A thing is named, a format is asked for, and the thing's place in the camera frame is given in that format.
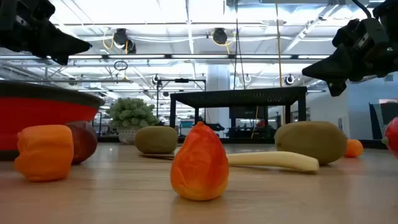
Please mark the red collapsible bowl grey rim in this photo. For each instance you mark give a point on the red collapsible bowl grey rim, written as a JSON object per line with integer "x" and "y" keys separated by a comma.
{"x": 37, "y": 115}

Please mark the pale yellow banana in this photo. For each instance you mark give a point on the pale yellow banana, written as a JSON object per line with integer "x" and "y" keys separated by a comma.
{"x": 273, "y": 159}

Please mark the orange bell pepper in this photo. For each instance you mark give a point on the orange bell pepper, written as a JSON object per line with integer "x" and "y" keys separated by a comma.
{"x": 45, "y": 152}

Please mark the green succulent plant in pot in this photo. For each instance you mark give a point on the green succulent plant in pot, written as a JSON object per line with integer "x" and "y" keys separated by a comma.
{"x": 132, "y": 113}

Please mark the dark wall panel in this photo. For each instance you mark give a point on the dark wall panel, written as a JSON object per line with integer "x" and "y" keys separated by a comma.
{"x": 374, "y": 124}

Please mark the black background robot arm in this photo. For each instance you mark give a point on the black background robot arm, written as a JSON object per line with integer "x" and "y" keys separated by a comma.
{"x": 216, "y": 127}

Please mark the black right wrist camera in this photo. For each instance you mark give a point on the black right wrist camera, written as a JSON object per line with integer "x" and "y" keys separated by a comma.
{"x": 360, "y": 32}

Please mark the small red orange pear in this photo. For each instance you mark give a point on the small red orange pear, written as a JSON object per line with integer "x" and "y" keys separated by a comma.
{"x": 200, "y": 165}

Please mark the brown green kiwi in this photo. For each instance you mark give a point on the brown green kiwi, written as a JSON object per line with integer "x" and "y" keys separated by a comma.
{"x": 155, "y": 140}
{"x": 311, "y": 140}

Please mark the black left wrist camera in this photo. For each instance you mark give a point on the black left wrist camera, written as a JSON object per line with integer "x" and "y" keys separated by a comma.
{"x": 40, "y": 9}

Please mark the small orange peach with stem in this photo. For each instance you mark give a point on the small orange peach with stem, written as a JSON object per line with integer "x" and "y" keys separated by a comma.
{"x": 354, "y": 148}

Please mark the black aluminium rig frame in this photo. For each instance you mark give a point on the black aluminium rig frame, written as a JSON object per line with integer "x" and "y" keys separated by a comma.
{"x": 248, "y": 140}

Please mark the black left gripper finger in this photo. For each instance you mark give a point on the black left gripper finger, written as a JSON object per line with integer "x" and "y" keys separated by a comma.
{"x": 62, "y": 42}
{"x": 59, "y": 56}

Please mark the black background rig frame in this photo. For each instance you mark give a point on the black background rig frame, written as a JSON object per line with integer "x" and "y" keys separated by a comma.
{"x": 182, "y": 80}

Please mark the black perforated metal shelf riser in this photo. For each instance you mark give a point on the black perforated metal shelf riser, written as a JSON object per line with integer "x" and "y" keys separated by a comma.
{"x": 236, "y": 96}

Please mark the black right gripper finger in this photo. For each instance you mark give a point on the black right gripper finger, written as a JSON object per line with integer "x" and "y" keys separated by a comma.
{"x": 337, "y": 81}
{"x": 332, "y": 63}

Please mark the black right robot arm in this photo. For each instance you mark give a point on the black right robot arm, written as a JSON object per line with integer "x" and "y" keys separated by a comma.
{"x": 388, "y": 12}

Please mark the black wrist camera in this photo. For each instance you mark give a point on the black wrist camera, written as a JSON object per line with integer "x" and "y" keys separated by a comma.
{"x": 40, "y": 9}
{"x": 360, "y": 32}

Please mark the dark red plum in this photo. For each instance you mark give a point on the dark red plum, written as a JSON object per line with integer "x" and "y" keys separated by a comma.
{"x": 85, "y": 141}

